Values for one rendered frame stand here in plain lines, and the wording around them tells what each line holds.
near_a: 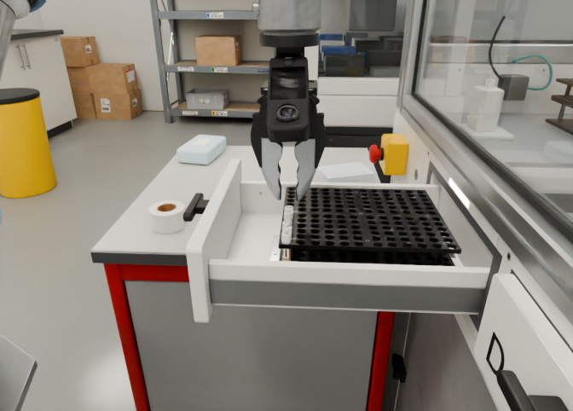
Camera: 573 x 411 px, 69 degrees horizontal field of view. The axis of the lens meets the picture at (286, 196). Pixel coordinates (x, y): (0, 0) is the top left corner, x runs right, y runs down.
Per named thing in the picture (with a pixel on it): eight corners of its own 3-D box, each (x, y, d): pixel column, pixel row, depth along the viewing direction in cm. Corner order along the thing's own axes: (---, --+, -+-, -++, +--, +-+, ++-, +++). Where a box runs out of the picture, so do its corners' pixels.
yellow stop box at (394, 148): (380, 176, 87) (384, 142, 84) (375, 164, 94) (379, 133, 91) (405, 176, 87) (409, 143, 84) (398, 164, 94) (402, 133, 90)
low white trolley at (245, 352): (148, 497, 108) (89, 250, 76) (204, 327, 164) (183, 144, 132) (373, 511, 105) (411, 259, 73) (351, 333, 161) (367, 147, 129)
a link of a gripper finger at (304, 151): (318, 185, 61) (315, 124, 57) (319, 202, 56) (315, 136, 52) (298, 186, 61) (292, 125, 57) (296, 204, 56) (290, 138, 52)
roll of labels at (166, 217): (153, 218, 87) (151, 201, 85) (188, 216, 88) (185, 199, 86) (148, 234, 81) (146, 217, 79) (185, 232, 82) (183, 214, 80)
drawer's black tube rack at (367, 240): (279, 286, 54) (278, 244, 51) (286, 221, 70) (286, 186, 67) (452, 292, 53) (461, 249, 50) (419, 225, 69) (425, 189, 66)
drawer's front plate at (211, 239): (194, 325, 50) (185, 247, 45) (234, 214, 76) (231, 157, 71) (209, 326, 50) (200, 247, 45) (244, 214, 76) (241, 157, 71)
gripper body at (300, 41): (317, 122, 59) (320, 31, 54) (318, 140, 51) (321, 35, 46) (264, 121, 59) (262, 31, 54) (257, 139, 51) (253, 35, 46)
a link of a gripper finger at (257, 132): (285, 165, 56) (291, 101, 52) (284, 170, 54) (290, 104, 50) (251, 162, 56) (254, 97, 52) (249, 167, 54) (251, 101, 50)
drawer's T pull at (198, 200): (182, 222, 56) (182, 214, 56) (196, 199, 63) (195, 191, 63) (209, 223, 56) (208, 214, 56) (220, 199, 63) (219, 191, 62)
